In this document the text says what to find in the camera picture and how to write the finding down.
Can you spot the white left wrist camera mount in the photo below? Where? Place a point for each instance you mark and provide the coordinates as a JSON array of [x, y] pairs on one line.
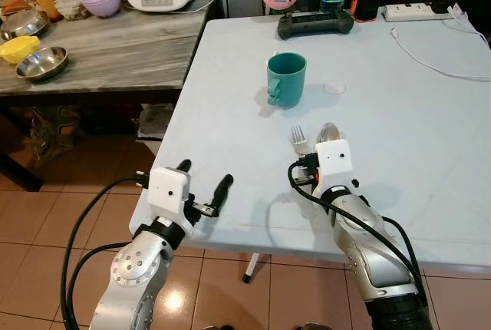
[[167, 190]]

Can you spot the white table leg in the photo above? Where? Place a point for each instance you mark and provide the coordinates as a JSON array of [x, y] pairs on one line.
[[252, 268]]

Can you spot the teal green mug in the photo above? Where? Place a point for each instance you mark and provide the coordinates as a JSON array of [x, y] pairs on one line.
[[288, 77]]

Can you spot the silver metal spoon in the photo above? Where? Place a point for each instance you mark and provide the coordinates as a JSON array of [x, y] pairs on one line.
[[328, 132]]

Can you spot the clear plastic food container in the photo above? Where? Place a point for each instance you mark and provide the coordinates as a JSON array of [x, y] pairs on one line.
[[71, 5]]

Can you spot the purple plastic bowl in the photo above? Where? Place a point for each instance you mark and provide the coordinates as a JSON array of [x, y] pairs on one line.
[[101, 0]]

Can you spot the large steel bowl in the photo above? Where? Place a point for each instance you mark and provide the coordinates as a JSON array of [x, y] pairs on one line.
[[23, 25]]

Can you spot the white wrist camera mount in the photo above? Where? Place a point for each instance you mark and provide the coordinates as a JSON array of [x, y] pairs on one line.
[[167, 190], [334, 163]]

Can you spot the black handheld controller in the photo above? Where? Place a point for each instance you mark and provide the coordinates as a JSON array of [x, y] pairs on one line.
[[314, 24]]

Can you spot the patterned bag under table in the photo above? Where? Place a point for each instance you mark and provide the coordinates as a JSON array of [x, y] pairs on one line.
[[52, 132]]

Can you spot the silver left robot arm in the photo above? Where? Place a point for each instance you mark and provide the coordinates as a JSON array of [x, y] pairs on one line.
[[138, 276]]

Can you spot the small shallow steel bowl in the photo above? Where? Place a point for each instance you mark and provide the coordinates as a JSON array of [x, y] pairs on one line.
[[42, 64]]

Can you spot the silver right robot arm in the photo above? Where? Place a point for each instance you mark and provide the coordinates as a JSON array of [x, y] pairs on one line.
[[368, 253]]

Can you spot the small clear round lid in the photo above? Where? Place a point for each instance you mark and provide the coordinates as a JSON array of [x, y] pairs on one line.
[[334, 88]]

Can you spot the white power strip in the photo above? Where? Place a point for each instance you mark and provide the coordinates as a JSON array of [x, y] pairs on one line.
[[414, 12]]

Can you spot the silver metal fork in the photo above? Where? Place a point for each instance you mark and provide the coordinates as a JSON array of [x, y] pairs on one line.
[[299, 141]]

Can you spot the orange and black device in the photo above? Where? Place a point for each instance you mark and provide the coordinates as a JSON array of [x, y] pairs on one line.
[[367, 0]]

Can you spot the grey wooden side table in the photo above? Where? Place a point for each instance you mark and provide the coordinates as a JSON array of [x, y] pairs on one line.
[[130, 50]]

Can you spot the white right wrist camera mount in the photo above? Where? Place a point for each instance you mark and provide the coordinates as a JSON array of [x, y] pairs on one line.
[[334, 163]]

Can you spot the yellow plastic bowl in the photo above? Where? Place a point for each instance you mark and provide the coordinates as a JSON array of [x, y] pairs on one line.
[[17, 49]]

